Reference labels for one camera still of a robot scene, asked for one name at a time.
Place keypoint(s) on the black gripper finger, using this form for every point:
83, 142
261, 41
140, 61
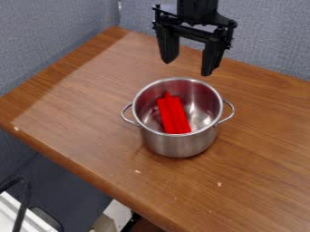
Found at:
169, 43
211, 57

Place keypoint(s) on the white box below table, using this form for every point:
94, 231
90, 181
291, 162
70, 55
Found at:
34, 223

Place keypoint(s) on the stainless steel pot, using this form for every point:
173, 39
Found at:
203, 105

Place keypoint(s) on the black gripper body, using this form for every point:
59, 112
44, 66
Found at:
195, 20

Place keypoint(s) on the red plastic block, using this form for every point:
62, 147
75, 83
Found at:
174, 118

